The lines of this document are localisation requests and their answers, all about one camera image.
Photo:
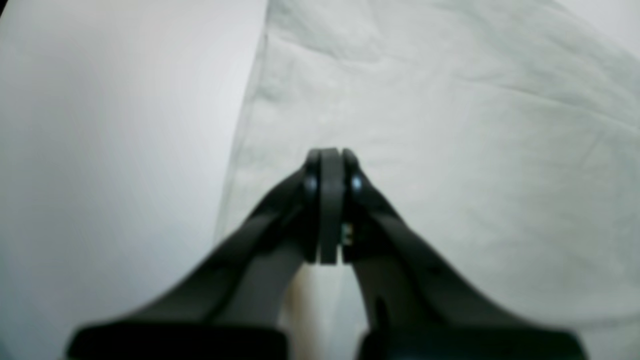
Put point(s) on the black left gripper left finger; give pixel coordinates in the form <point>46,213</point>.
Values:
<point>227,308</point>

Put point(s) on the beige t-shirt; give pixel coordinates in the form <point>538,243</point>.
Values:
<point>504,132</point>

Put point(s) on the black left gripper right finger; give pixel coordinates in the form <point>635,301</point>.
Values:
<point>418,307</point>

